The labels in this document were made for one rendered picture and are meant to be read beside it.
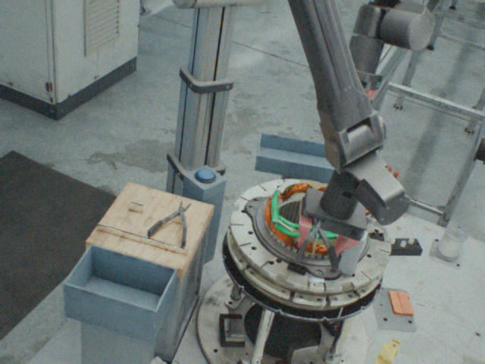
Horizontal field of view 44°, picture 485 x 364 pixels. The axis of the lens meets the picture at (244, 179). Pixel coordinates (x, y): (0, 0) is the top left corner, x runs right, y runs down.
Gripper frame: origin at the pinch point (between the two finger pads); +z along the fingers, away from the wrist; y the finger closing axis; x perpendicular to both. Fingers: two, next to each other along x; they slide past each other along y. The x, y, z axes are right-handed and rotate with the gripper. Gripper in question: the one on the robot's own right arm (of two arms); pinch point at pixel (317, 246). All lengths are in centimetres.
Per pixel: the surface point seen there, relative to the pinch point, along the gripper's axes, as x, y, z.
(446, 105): 165, 70, 41
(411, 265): 45, 38, 34
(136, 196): 16.5, -34.3, 14.8
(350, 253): 2.5, 6.6, 1.4
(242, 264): 3.5, -10.4, 12.3
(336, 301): -1.2, 7.2, 10.0
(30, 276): 82, -77, 127
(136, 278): -0.8, -28.7, 19.4
